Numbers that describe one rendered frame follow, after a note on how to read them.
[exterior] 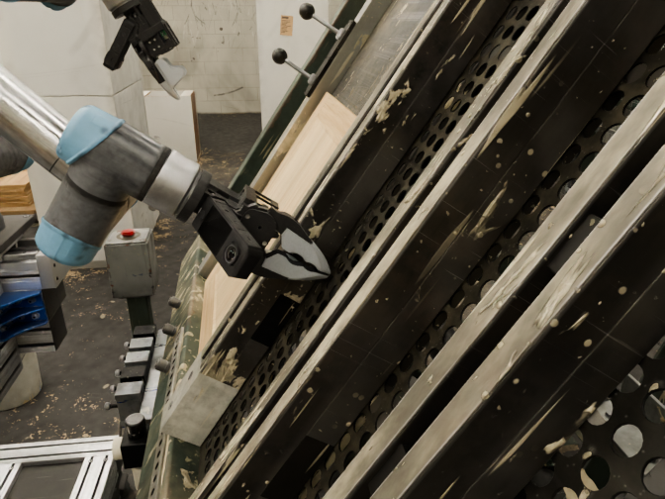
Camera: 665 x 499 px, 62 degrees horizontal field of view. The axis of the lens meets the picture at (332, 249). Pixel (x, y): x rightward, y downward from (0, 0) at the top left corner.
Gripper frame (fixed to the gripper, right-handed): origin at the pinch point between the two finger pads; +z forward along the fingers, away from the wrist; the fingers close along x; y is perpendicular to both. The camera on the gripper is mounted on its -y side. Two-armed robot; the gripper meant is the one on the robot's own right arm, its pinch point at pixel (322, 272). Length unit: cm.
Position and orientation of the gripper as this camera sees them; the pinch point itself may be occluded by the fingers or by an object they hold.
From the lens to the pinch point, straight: 74.4
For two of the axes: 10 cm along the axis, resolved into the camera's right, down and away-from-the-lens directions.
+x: -5.6, 7.9, 2.4
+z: 8.2, 4.7, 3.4
